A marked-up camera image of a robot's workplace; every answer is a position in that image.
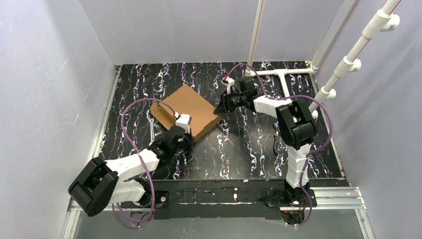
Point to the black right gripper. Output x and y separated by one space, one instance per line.
226 101

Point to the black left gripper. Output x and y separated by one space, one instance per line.
186 140

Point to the brown cardboard box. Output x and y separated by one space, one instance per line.
187 101

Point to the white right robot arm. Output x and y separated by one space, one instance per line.
296 123

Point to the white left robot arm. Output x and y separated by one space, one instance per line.
105 182

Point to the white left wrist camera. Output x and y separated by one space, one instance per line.
184 121

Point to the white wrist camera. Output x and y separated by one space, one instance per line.
229 83
184 121

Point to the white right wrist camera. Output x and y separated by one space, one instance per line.
229 83

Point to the black handled pliers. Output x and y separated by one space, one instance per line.
278 144

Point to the white PVC pipe frame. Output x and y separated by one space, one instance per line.
322 51

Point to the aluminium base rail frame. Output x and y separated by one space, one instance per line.
249 199

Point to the white PVC camera pole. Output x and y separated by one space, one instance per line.
383 20

